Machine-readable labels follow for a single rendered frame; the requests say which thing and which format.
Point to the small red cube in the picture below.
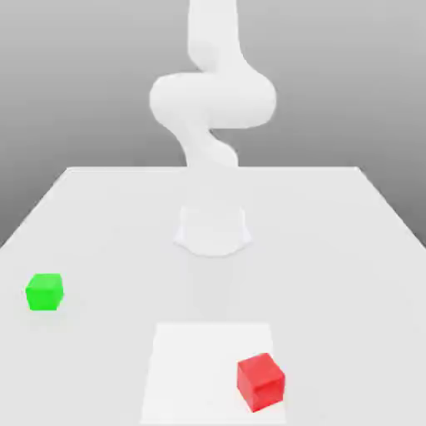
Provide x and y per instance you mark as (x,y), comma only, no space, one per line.
(260,382)

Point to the small green cube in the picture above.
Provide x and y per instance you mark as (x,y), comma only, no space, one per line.
(44,292)

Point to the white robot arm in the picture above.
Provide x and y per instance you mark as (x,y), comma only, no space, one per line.
(213,100)

